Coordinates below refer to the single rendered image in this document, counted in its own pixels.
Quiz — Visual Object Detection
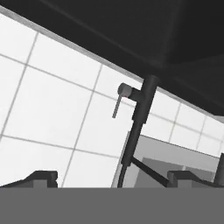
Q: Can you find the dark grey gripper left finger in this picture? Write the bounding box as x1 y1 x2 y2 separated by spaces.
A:
0 170 59 188

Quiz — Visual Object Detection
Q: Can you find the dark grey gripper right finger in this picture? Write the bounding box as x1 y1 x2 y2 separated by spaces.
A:
166 170 224 188

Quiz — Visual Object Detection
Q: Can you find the grey metal sink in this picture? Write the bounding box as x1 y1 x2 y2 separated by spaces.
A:
110 131 224 188

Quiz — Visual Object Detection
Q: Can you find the black sink tap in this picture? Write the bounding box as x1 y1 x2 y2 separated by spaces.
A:
116 73 172 188

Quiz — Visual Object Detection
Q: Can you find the dark cupboard run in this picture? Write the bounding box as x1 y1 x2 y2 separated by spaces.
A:
0 0 224 118

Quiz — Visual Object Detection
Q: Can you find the grey tap lever handle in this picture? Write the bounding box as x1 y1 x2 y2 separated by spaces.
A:
111 82 133 120

